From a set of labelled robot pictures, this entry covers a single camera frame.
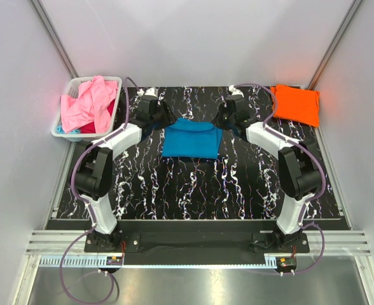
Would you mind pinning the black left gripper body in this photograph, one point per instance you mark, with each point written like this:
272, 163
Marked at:
163, 119

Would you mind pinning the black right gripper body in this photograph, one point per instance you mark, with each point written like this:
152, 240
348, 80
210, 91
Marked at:
223, 120

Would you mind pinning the blue t-shirt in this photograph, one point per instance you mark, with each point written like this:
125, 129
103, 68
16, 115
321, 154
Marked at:
190, 139

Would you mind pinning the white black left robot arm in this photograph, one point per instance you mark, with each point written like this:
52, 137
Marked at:
92, 173

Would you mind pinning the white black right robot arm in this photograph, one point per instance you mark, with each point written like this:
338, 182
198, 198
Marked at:
301, 176

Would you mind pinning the pink t-shirt in basket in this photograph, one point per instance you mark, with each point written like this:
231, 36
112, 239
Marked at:
93, 97

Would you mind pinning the folded orange t-shirt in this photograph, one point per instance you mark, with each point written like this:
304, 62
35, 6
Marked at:
296, 104

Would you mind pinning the red t-shirt in basket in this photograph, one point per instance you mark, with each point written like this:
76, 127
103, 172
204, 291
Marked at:
101, 122

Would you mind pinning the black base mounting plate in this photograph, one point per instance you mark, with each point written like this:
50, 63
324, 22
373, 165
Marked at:
200, 237

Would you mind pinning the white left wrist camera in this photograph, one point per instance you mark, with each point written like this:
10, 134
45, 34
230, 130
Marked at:
152, 92

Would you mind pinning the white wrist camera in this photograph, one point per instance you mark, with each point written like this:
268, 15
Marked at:
235, 92
152, 92

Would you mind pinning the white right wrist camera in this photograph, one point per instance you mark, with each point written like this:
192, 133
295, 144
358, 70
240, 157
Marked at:
235, 92

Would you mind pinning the slotted white cable duct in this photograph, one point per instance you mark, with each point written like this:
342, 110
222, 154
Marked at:
183, 260

